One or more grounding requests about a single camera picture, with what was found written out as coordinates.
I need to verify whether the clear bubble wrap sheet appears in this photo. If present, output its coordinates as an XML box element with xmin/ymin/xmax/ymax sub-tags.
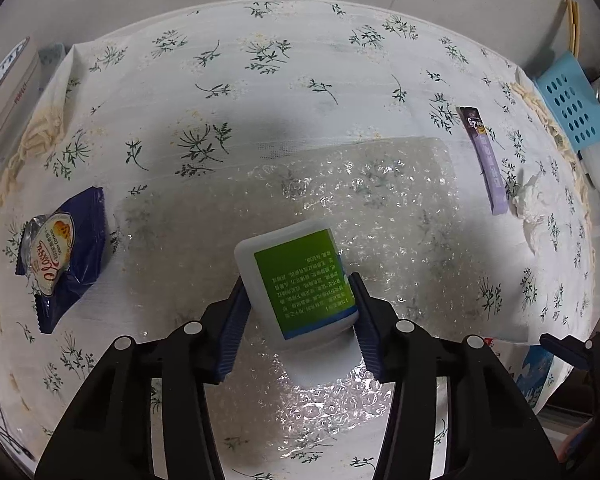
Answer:
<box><xmin>115</xmin><ymin>136</ymin><xmax>531</xmax><ymax>453</ymax></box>

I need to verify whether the white box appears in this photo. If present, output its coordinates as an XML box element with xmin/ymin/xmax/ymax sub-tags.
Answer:
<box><xmin>0</xmin><ymin>35</ymin><xmax>46</xmax><ymax>171</ymax></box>

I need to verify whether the blue perforated utensil holder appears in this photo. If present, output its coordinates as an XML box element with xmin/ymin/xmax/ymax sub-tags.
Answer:
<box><xmin>534</xmin><ymin>52</ymin><xmax>600</xmax><ymax>151</ymax></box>

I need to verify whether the white floral tablecloth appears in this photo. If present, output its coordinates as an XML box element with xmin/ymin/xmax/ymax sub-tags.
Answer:
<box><xmin>0</xmin><ymin>0</ymin><xmax>598</xmax><ymax>480</ymax></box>

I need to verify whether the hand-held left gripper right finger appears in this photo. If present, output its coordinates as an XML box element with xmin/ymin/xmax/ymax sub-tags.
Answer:
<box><xmin>347</xmin><ymin>272</ymin><xmax>563</xmax><ymax>480</ymax></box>

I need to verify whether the purple stick sachet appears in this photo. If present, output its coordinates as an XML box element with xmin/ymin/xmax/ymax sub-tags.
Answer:
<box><xmin>457</xmin><ymin>105</ymin><xmax>508</xmax><ymax>217</ymax></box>

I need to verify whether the white tissue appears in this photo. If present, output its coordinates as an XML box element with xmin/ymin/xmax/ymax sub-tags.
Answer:
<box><xmin>511</xmin><ymin>165</ymin><xmax>556</xmax><ymax>253</ymax></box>

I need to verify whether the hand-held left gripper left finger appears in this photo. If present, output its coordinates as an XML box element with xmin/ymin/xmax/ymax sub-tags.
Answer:
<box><xmin>34</xmin><ymin>275</ymin><xmax>253</xmax><ymax>480</ymax></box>

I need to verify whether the dark blue snack packet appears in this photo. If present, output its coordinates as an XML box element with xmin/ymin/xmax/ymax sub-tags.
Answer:
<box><xmin>14</xmin><ymin>186</ymin><xmax>106</xmax><ymax>335</ymax></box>

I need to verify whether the blue white milk carton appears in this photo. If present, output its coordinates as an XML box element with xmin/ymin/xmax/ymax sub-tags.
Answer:
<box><xmin>485</xmin><ymin>337</ymin><xmax>563</xmax><ymax>408</ymax></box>

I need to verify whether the wooden chopstick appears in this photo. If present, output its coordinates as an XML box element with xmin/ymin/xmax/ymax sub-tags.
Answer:
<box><xmin>569</xmin><ymin>0</ymin><xmax>581</xmax><ymax>61</ymax></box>

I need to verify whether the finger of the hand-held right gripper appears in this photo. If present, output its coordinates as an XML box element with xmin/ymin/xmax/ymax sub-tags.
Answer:
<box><xmin>539</xmin><ymin>332</ymin><xmax>594</xmax><ymax>371</ymax></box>

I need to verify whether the small white green-label bottle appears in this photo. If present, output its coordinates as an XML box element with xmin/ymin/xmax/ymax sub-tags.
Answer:
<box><xmin>234</xmin><ymin>218</ymin><xmax>359</xmax><ymax>388</ymax></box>

